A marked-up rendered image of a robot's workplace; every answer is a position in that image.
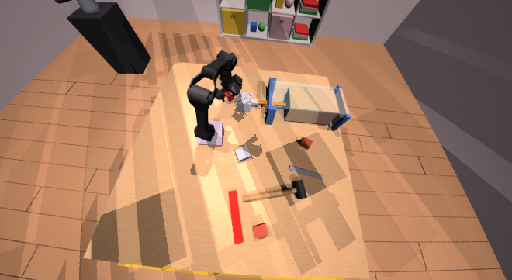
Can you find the white flat bar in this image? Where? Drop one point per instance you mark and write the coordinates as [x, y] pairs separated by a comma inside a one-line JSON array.
[[299, 170]]

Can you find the hammer with wooden handle and dark head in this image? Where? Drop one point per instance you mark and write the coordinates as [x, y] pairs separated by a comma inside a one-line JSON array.
[[298, 189]]

